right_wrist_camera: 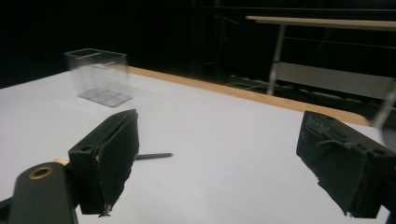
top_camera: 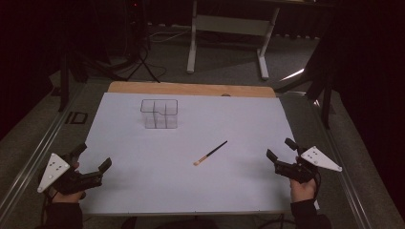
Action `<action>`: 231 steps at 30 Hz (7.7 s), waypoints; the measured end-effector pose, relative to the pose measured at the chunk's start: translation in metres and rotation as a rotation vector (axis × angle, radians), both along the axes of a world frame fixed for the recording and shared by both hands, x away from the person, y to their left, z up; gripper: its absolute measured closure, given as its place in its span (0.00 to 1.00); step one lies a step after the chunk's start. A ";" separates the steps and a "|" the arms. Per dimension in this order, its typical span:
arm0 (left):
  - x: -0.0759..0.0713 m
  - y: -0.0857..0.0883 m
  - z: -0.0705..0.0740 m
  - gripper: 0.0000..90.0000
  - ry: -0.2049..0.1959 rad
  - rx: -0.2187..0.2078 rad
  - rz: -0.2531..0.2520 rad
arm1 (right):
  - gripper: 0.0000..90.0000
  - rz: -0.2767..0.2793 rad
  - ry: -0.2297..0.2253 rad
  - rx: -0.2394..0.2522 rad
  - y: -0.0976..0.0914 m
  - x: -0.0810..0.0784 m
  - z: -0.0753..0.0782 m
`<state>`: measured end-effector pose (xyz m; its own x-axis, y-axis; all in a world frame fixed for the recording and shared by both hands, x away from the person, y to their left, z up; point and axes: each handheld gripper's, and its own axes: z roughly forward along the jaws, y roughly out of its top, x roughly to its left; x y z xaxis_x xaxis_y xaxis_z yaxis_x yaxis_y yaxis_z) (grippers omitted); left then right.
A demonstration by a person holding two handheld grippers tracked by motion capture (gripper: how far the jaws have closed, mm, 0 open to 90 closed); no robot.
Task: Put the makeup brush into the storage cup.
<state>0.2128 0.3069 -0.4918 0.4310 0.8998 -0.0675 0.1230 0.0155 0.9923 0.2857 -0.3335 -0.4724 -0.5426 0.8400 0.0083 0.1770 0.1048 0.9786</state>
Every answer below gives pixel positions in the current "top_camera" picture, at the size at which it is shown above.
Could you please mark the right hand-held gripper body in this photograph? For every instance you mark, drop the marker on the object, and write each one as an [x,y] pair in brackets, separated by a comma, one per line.
[297,171]

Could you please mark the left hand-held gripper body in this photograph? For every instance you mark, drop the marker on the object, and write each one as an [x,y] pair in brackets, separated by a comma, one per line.
[65,181]

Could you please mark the person's left hand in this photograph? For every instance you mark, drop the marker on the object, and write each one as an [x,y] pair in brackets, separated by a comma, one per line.
[67,197]

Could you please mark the person's right hand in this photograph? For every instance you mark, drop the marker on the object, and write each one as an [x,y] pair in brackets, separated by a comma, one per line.
[302,191]

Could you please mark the black makeup brush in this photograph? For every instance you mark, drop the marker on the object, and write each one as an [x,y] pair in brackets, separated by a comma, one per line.
[210,153]

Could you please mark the black metal stand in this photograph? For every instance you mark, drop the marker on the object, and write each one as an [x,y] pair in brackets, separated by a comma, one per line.
[318,82]

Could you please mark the clear acrylic organizer box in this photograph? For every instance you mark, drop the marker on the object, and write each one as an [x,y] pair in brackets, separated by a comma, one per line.
[159,114]

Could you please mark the white table sheet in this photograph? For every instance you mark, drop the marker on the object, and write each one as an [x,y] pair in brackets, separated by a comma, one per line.
[191,178]

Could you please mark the black tripod stand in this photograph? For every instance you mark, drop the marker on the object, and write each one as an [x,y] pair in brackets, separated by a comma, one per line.
[140,63]

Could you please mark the black computer tower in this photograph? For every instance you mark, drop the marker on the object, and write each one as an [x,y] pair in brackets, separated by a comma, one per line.
[137,25]

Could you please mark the metal floor rail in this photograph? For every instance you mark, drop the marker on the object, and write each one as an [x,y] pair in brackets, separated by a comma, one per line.
[342,159]
[35,159]

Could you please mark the white desk frame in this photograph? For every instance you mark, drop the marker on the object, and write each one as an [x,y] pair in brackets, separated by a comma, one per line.
[232,25]

